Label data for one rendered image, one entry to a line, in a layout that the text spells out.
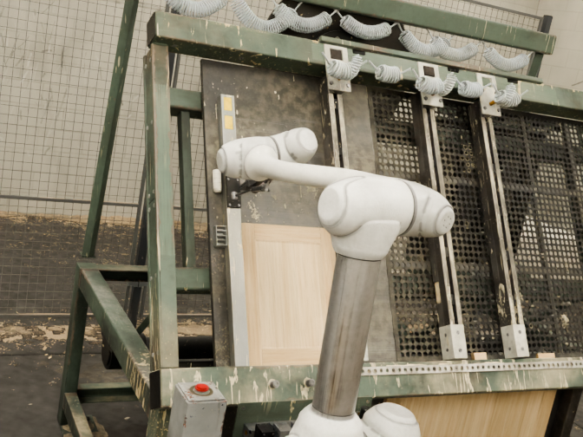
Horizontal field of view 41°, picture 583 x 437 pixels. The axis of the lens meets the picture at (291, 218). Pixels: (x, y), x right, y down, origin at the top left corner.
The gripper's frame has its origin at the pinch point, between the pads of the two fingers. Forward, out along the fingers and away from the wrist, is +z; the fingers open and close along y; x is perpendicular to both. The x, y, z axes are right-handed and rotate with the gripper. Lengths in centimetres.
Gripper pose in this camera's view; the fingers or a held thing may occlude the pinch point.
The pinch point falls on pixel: (247, 185)
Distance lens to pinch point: 253.2
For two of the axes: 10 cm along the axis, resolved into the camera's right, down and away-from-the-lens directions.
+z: -4.5, 2.8, 8.5
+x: 8.9, 0.6, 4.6
